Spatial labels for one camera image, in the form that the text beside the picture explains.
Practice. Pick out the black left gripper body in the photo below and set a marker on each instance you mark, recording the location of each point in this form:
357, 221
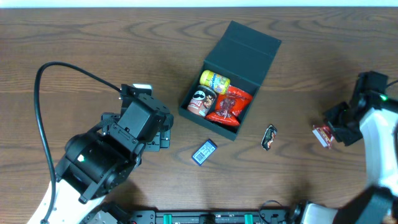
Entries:
163, 139

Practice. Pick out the yellow snack cup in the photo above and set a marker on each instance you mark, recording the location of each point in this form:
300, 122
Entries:
216, 82

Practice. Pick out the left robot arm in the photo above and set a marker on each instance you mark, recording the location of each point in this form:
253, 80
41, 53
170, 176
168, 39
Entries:
99, 160

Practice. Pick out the red snack bag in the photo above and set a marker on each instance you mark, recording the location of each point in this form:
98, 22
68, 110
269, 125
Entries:
229, 106

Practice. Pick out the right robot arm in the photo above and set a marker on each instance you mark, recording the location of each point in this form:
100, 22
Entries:
370, 115

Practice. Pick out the red Hello Panda box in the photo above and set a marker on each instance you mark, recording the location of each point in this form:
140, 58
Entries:
324, 135

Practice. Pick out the small blue carton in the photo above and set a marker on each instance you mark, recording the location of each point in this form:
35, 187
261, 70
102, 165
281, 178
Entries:
204, 152

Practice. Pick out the dark green box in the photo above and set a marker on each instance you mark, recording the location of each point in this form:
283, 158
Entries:
243, 55

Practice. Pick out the black candy wrapper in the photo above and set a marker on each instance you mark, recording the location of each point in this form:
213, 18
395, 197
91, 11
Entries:
269, 137

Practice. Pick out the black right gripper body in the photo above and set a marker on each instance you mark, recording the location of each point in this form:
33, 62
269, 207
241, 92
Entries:
339, 123

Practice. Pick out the black mounting rail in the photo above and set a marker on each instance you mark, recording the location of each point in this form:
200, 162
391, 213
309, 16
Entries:
264, 216

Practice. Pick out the red Pringles can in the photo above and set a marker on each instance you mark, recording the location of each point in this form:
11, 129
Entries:
202, 100

